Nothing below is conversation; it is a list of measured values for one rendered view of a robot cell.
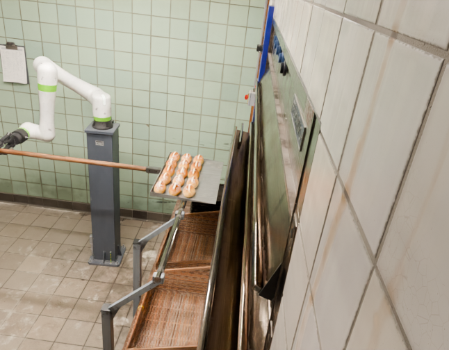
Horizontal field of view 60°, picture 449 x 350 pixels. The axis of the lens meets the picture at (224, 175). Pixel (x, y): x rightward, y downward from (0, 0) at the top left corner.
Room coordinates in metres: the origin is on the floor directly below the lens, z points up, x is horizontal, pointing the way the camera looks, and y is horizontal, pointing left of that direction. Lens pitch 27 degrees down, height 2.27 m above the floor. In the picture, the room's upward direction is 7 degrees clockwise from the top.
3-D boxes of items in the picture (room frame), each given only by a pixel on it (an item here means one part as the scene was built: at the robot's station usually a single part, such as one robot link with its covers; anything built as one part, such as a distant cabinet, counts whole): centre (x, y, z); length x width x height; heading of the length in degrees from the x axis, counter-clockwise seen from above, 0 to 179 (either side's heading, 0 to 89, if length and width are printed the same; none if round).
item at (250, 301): (1.50, -0.16, 1.54); 1.79 x 0.11 x 0.19; 179
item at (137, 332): (1.47, 0.11, 0.72); 0.56 x 0.49 x 0.28; 179
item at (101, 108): (2.71, 0.94, 1.36); 0.16 x 0.13 x 0.19; 35
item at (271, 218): (1.50, -0.16, 1.80); 1.79 x 0.11 x 0.19; 179
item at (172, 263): (2.07, 0.10, 0.72); 0.56 x 0.49 x 0.28; 178
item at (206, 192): (2.10, 0.20, 1.19); 0.55 x 0.36 x 0.03; 179
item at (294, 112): (1.50, -0.18, 1.99); 1.80 x 0.08 x 0.21; 179
